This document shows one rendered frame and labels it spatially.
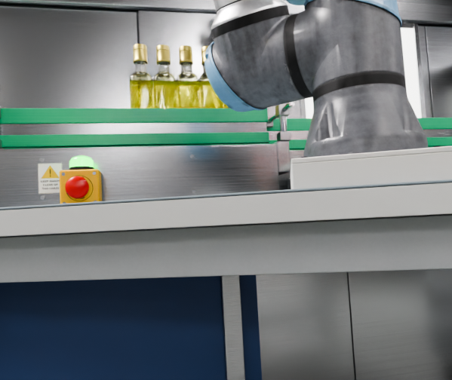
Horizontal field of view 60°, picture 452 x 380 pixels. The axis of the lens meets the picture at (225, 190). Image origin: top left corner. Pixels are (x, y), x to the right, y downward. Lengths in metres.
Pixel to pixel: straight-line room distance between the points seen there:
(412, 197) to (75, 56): 1.01
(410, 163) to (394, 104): 0.08
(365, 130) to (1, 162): 0.68
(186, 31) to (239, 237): 0.86
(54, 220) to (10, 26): 0.87
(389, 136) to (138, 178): 0.53
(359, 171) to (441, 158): 0.08
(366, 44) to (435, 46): 1.08
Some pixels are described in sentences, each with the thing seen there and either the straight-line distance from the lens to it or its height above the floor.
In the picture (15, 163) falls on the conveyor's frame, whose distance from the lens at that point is 0.88.
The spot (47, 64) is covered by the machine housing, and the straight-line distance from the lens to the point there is 1.25.
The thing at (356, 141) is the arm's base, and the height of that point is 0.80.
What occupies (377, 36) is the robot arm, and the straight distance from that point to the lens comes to 0.53.
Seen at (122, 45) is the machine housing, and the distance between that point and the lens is 1.24.
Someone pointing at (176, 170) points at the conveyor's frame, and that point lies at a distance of 0.84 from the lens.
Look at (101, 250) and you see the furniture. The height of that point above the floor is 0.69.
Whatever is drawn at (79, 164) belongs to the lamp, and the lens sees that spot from 0.79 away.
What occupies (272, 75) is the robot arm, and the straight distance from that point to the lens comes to 0.56.
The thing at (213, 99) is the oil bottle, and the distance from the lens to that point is 1.02.
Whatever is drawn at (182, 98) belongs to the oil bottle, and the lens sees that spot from 1.01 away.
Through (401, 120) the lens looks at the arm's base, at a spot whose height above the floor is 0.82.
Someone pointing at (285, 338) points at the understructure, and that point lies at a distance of 1.26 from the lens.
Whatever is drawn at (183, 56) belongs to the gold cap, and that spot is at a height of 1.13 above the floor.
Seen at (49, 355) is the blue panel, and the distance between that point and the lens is 0.91.
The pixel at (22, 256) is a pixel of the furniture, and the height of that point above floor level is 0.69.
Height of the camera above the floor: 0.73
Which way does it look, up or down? 4 degrees up
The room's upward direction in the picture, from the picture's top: 3 degrees counter-clockwise
